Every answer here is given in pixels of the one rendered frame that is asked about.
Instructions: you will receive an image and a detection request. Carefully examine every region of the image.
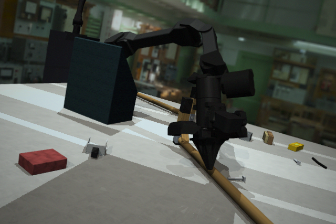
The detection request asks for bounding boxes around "red rectangular block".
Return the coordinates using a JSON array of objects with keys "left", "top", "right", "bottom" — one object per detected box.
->
[{"left": 18, "top": 148, "right": 67, "bottom": 175}]

